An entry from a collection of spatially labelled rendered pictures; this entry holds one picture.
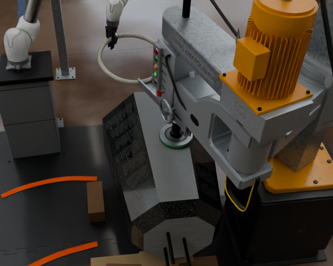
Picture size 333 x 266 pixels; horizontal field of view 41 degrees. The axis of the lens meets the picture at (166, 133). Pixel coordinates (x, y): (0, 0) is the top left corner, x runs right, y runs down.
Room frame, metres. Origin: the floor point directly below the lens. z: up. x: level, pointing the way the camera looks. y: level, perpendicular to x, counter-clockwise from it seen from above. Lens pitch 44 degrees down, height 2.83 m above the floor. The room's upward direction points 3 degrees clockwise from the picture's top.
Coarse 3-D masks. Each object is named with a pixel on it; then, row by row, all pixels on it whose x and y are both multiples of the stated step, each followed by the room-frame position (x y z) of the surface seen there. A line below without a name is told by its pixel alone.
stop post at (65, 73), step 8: (56, 0) 3.74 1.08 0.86; (56, 8) 3.74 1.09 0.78; (56, 16) 3.74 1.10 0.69; (56, 24) 3.74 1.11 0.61; (56, 32) 3.73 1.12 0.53; (64, 40) 3.75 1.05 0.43; (64, 48) 3.75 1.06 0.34; (64, 56) 3.74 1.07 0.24; (64, 64) 3.74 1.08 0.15; (56, 72) 3.78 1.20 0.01; (64, 72) 3.74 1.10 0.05; (72, 72) 3.80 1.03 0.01
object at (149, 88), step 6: (138, 78) 2.43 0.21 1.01; (138, 84) 2.41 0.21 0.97; (144, 84) 2.34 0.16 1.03; (150, 84) 2.41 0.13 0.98; (144, 90) 2.33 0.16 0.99; (150, 90) 2.27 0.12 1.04; (150, 96) 2.26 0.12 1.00; (156, 102) 2.18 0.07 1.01; (174, 120) 1.98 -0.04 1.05; (180, 120) 1.93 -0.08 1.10; (180, 126) 1.92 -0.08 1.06; (180, 132) 1.85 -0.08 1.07
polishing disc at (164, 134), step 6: (168, 126) 2.14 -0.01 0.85; (162, 132) 2.08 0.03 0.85; (168, 132) 2.08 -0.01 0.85; (162, 138) 2.02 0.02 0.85; (168, 138) 2.02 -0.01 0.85; (174, 138) 2.03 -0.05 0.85; (180, 138) 2.03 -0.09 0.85; (186, 138) 2.03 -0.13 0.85; (168, 144) 1.98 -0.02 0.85; (174, 144) 1.98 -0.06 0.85; (180, 144) 1.98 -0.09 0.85; (186, 144) 1.99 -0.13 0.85
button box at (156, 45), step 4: (156, 44) 2.07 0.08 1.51; (156, 48) 2.07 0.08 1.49; (160, 48) 2.04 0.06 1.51; (160, 52) 2.03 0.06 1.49; (156, 56) 2.06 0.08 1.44; (160, 56) 2.03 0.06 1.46; (160, 60) 2.04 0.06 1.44; (156, 64) 2.06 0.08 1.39; (160, 64) 2.04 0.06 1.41; (160, 68) 2.04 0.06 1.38; (156, 72) 2.06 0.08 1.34; (160, 72) 2.04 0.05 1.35; (160, 76) 2.04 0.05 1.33; (152, 80) 2.10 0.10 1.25; (156, 80) 2.05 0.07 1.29; (160, 80) 2.04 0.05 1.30; (156, 84) 2.05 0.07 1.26; (160, 84) 2.04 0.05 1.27; (160, 88) 2.04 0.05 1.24
